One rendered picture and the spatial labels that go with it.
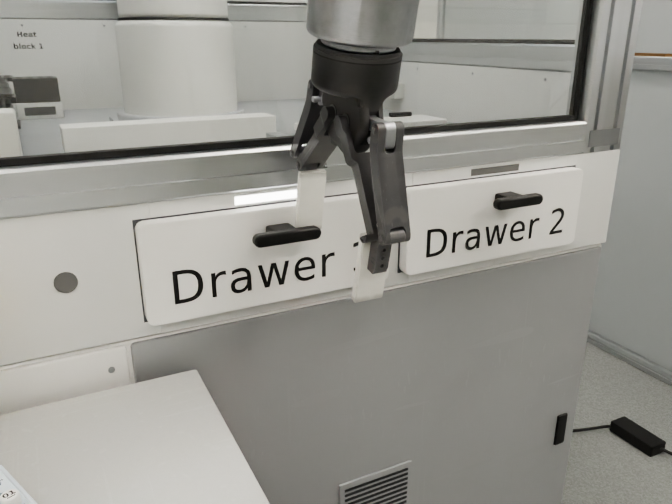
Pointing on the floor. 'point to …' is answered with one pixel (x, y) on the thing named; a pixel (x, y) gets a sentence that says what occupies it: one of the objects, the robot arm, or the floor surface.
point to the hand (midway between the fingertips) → (336, 252)
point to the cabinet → (379, 385)
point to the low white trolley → (129, 448)
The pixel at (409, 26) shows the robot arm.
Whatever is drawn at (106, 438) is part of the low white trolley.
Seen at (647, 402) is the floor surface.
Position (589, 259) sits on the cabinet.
